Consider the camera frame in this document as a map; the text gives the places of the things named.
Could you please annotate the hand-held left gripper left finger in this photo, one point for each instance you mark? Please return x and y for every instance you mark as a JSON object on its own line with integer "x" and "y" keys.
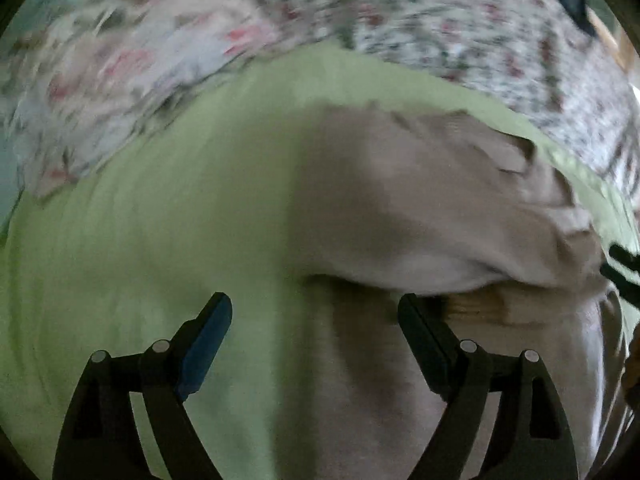
{"x": 202, "y": 355}

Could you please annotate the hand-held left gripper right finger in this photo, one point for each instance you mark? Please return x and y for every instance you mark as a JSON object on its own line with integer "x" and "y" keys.
{"x": 425, "y": 350}

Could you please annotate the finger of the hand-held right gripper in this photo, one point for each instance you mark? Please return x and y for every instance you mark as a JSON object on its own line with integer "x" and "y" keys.
{"x": 622, "y": 270}

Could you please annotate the beige knit sweater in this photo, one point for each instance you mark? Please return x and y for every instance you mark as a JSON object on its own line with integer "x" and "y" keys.
{"x": 425, "y": 200}

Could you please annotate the light green bed sheet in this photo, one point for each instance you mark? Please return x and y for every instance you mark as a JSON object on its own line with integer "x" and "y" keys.
{"x": 140, "y": 240}

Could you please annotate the wooden furniture piece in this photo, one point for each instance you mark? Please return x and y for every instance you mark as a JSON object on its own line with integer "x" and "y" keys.
{"x": 612, "y": 40}

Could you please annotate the pale floral pillow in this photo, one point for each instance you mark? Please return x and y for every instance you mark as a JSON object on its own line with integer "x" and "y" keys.
{"x": 140, "y": 70}

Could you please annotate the white floral quilt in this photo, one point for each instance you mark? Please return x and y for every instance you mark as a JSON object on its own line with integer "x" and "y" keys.
{"x": 450, "y": 20}

